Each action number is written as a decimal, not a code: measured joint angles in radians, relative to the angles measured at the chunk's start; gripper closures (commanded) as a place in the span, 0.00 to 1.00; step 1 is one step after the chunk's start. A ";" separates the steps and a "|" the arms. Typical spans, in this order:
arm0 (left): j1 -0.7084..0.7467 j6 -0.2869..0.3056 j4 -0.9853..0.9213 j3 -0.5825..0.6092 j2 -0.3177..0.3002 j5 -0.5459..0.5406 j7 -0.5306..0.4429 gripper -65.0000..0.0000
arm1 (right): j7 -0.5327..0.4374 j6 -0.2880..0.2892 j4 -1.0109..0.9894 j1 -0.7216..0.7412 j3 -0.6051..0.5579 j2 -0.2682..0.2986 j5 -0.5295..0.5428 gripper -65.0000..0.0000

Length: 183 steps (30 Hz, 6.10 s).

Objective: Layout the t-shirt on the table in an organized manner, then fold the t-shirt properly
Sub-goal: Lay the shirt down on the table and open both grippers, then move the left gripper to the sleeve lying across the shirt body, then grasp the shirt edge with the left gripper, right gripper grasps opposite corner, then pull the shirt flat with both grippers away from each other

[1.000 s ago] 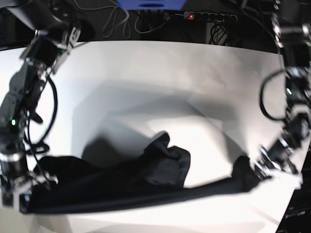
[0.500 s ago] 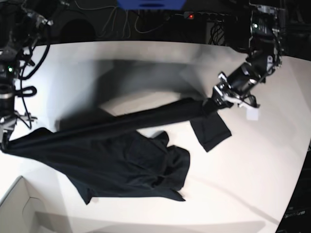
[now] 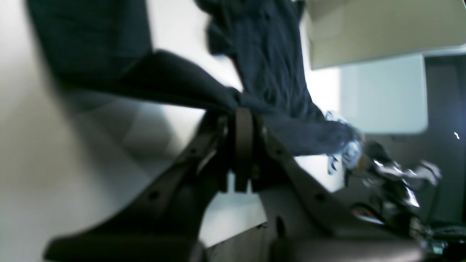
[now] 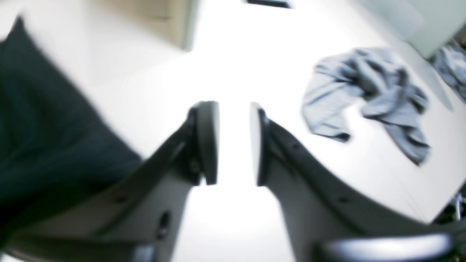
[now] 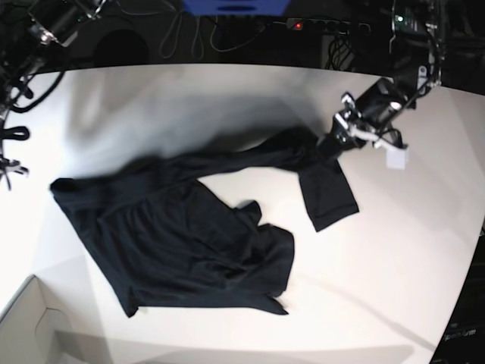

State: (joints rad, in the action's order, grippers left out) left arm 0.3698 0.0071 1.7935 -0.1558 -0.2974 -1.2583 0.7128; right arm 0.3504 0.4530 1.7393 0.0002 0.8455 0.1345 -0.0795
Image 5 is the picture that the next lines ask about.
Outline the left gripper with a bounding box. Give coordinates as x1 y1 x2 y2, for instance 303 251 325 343
316 93 408 169

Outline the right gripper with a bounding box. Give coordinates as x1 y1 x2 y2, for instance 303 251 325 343
1 109 30 190

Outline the black t-shirt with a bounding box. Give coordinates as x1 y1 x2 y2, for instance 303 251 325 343
50 127 358 317

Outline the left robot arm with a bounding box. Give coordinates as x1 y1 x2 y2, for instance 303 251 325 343
318 1 446 170

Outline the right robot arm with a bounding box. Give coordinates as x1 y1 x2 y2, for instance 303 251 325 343
1 1 109 142

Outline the black power strip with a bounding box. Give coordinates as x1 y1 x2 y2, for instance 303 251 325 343
285 18 371 36

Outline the white cardboard box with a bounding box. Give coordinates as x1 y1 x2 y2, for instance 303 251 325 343
1 275 113 363

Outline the blue plastic bin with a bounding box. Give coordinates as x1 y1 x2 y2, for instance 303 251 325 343
183 0 290 16

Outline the white cable on floor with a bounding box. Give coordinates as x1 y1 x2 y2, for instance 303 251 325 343
158 11 266 58

